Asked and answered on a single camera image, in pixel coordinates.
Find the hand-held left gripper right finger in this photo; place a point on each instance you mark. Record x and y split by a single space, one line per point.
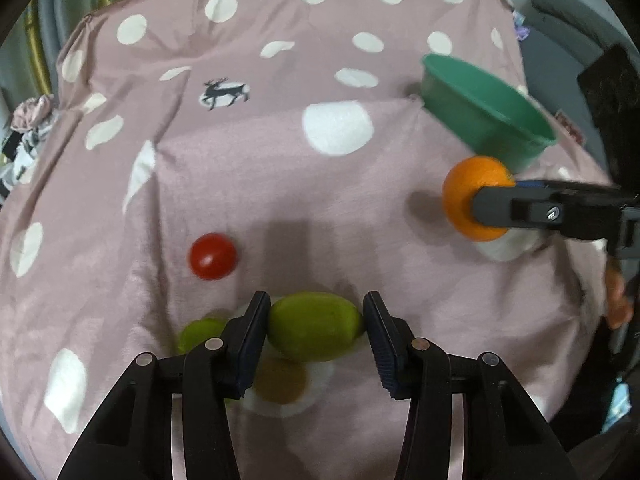
382 352

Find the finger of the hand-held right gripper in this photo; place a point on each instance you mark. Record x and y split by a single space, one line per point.
500 210
565 186

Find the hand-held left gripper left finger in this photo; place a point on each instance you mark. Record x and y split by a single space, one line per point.
250 347

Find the orange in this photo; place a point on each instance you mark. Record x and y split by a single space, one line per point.
460 185

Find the large green fruit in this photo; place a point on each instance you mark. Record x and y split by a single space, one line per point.
315 327

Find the green plastic bowl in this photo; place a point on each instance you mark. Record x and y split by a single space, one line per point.
480 105

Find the person's right hand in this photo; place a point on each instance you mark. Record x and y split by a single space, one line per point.
617 297

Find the small green fruit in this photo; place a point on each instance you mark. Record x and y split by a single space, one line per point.
197 335

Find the small red tomato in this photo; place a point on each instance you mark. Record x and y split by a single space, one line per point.
212 256

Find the grey sofa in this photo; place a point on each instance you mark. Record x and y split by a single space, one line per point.
560 15

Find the pink polka dot blanket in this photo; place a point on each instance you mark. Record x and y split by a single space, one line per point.
300 185

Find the pile of clothes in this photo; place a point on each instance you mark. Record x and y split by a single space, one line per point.
25 127

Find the gold curtain strip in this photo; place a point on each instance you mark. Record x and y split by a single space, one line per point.
37 50

